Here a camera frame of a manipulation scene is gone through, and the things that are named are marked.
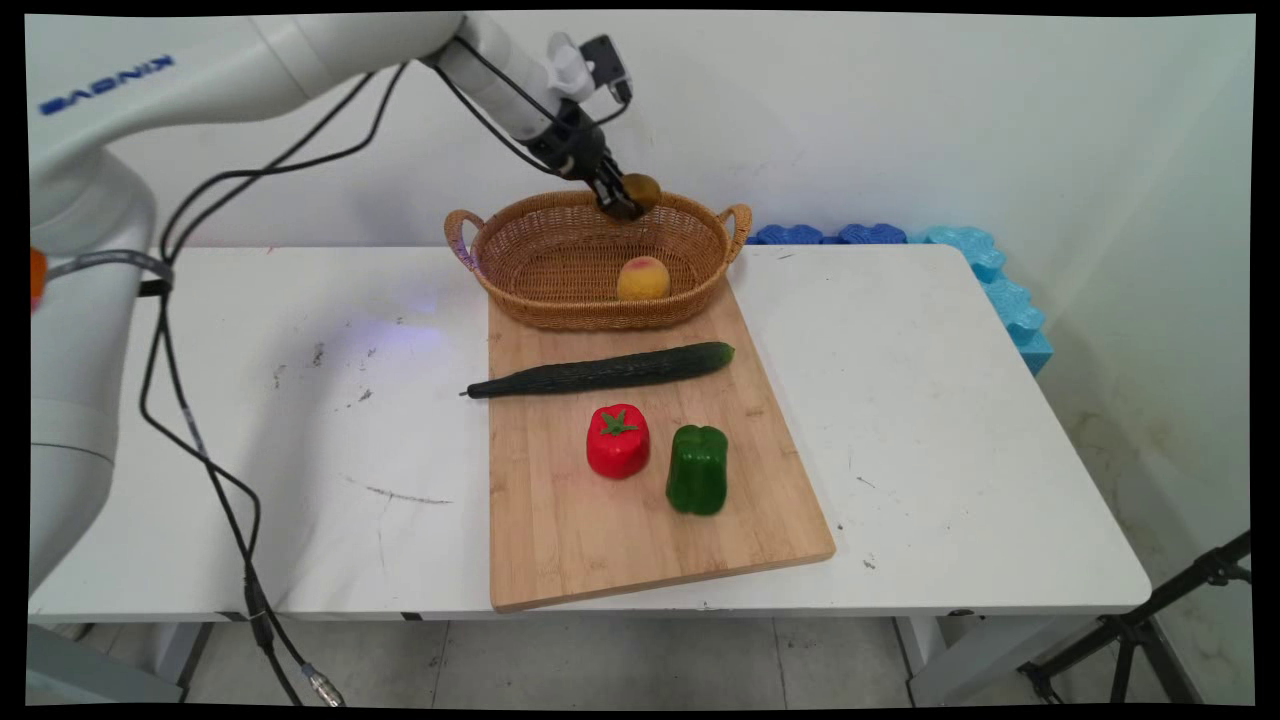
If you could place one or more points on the brown kiwi fruit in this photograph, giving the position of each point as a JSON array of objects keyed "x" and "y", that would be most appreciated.
[{"x": 645, "y": 188}]

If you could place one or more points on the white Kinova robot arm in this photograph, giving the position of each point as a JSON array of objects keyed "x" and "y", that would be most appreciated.
[{"x": 200, "y": 70}]

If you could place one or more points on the light blue foam piece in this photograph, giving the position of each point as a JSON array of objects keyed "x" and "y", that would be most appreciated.
[
  {"x": 965, "y": 248},
  {"x": 1035, "y": 352},
  {"x": 1015, "y": 308}
]

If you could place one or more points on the dark green cucumber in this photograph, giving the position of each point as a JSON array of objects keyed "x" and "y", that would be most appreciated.
[{"x": 600, "y": 372}]

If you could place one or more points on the bamboo cutting board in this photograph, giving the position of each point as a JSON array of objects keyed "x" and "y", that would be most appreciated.
[{"x": 600, "y": 545}]

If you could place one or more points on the dark blue foam piece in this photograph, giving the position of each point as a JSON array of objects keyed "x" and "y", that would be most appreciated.
[
  {"x": 788, "y": 235},
  {"x": 872, "y": 234}
]

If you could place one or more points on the yellow pink peach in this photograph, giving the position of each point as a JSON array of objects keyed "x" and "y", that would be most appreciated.
[{"x": 644, "y": 280}]

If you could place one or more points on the green bell pepper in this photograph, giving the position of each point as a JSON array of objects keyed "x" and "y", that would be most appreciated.
[{"x": 697, "y": 472}]

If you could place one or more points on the white table leg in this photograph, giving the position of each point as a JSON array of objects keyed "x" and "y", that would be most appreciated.
[
  {"x": 180, "y": 650},
  {"x": 950, "y": 660}
]

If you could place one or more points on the red tomato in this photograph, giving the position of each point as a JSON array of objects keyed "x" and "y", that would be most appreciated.
[{"x": 618, "y": 450}]

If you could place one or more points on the woven wicker basket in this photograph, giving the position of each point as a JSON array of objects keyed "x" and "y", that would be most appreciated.
[{"x": 545, "y": 270}]

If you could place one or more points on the black tripod stand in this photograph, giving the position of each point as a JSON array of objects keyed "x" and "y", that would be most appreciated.
[{"x": 1135, "y": 630}]

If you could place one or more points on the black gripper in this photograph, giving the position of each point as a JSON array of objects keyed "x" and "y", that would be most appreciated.
[{"x": 572, "y": 145}]

